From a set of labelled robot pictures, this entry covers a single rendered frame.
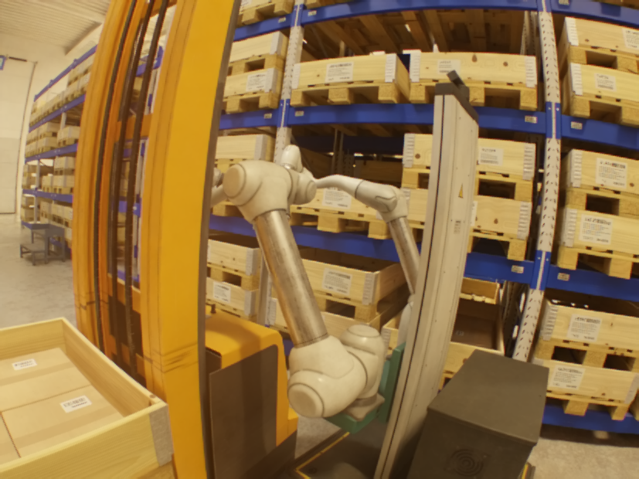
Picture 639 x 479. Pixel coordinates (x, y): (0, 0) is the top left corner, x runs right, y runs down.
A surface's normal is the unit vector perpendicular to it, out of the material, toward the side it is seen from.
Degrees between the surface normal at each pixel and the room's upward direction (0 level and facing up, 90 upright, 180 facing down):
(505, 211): 90
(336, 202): 90
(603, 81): 90
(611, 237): 90
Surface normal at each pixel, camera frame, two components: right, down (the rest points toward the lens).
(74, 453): 0.87, 0.14
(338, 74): -0.48, 0.05
